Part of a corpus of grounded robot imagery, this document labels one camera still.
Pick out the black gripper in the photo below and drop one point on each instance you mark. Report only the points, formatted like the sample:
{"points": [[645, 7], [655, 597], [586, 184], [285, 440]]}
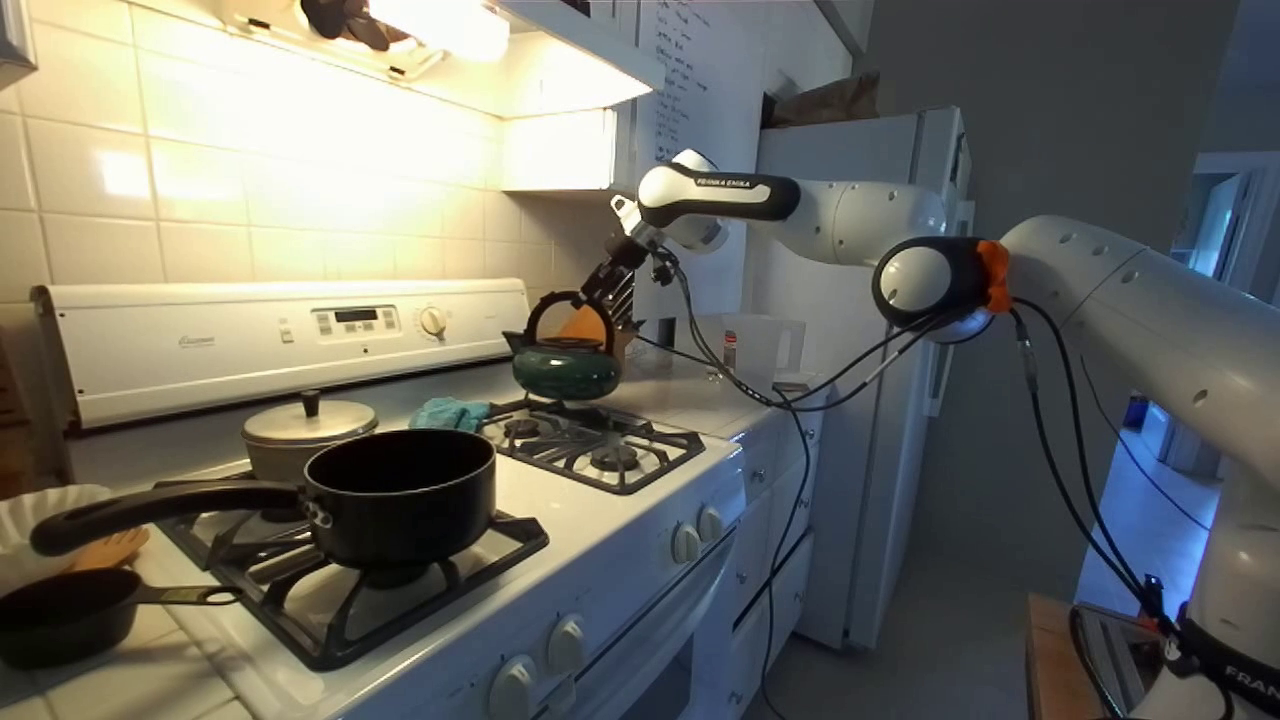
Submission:
{"points": [[641, 256]]}

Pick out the dark green tea kettle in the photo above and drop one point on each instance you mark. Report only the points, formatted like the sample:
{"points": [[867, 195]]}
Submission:
{"points": [[566, 372]]}

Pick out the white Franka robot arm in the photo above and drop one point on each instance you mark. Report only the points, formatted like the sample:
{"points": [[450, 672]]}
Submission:
{"points": [[1144, 307]]}

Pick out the black burner grate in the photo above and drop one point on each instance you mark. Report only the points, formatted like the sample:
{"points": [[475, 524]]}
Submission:
{"points": [[442, 597], [655, 470]]}

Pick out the teal blue cloth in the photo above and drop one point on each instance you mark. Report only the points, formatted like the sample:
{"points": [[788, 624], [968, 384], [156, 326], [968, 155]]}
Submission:
{"points": [[450, 416]]}

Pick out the white range hood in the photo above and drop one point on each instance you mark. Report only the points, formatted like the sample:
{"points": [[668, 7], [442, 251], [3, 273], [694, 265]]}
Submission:
{"points": [[560, 80]]}

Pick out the white stove knob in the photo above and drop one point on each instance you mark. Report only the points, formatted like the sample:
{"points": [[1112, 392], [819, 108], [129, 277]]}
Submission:
{"points": [[566, 647], [686, 540], [711, 521], [512, 690]]}

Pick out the brown cardboard box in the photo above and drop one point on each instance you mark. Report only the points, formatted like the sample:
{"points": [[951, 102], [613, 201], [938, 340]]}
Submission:
{"points": [[825, 102]]}

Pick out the silver lidded saucepan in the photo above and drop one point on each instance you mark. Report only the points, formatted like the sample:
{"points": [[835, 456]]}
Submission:
{"points": [[307, 427]]}

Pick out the white refrigerator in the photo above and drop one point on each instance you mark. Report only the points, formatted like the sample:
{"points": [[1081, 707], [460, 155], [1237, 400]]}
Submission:
{"points": [[867, 534]]}

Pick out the white drawer cabinet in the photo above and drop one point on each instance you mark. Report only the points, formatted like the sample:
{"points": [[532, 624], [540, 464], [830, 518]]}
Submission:
{"points": [[784, 603]]}

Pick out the white gas stove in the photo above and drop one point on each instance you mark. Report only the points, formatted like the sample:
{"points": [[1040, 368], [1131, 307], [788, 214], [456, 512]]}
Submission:
{"points": [[202, 346]]}

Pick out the wooden platform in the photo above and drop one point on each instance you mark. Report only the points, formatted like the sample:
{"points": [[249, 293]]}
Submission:
{"points": [[1053, 664]]}

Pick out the white plate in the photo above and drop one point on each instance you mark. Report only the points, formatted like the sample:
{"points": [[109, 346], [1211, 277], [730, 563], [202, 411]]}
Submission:
{"points": [[35, 524]]}

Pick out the small black frying pan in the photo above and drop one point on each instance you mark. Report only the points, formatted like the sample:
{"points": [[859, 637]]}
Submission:
{"points": [[65, 622]]}

